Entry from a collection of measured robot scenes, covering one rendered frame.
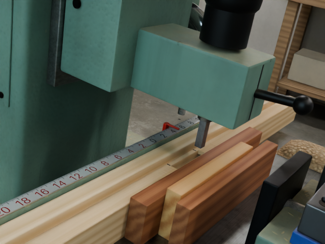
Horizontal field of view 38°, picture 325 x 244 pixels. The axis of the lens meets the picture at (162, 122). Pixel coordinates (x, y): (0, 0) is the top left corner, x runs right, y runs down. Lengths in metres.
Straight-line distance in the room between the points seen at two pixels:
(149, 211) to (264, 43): 3.55
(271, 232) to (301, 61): 3.04
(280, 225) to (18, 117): 0.32
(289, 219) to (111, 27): 0.26
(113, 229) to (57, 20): 0.24
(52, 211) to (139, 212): 0.08
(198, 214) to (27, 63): 0.25
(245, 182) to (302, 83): 2.94
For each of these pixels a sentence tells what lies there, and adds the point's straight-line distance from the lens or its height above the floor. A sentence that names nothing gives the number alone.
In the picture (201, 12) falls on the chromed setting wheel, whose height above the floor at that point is 1.07.
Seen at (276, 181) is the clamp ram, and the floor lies 1.00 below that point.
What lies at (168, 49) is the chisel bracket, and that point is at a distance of 0.50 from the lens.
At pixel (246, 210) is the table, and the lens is 0.55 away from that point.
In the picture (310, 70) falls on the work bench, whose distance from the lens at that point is 3.43.
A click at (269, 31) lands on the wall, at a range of 3.92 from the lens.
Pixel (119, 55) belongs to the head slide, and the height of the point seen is 1.04.
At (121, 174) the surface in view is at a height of 0.95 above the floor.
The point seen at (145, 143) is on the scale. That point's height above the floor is 0.96.
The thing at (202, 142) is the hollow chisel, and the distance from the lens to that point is 0.54.
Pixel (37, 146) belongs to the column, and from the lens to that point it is 0.61.
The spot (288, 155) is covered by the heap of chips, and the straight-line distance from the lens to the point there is 0.69.
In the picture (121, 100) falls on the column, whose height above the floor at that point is 0.92.
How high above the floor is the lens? 1.19
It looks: 24 degrees down
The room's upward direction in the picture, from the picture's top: 10 degrees clockwise
